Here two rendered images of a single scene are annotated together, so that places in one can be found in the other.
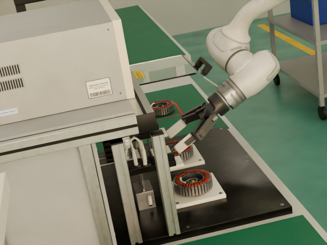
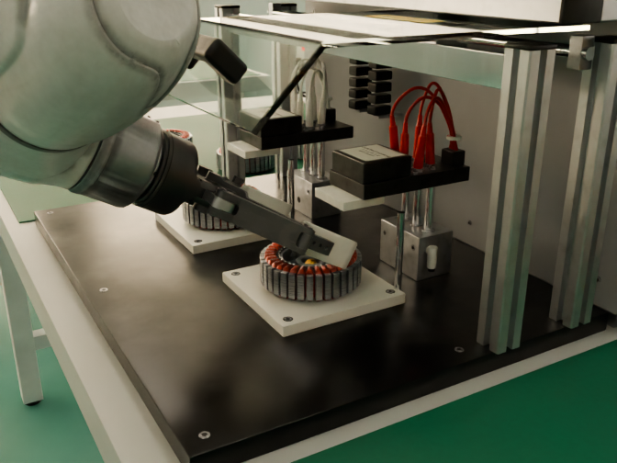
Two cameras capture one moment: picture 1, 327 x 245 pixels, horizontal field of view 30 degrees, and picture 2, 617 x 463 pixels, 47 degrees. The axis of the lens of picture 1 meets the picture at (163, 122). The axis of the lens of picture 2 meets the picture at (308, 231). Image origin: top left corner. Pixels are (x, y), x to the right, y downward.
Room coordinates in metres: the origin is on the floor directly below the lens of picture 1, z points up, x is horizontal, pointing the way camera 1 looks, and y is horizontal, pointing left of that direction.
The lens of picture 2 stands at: (2.47, -0.30, 1.12)
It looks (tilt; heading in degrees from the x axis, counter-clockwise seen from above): 21 degrees down; 157
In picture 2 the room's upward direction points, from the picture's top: straight up
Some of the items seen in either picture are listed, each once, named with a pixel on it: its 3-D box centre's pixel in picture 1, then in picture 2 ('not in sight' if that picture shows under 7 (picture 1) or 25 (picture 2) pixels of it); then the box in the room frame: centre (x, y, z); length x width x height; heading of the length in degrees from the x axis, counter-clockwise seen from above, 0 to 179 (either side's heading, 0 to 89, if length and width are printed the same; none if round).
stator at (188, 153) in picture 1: (175, 151); (310, 266); (1.81, -0.02, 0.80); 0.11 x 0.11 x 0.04
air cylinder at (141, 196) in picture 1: (144, 194); (313, 191); (1.56, 0.09, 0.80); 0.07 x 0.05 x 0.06; 7
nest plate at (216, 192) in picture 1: (193, 190); (224, 221); (1.57, -0.06, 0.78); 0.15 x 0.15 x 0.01; 7
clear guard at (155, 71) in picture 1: (158, 78); (355, 56); (1.88, -0.01, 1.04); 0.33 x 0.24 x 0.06; 97
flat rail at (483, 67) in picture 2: not in sight; (332, 40); (1.68, 0.06, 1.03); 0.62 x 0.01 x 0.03; 7
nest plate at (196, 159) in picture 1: (176, 158); (310, 287); (1.81, -0.02, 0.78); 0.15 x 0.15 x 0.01; 7
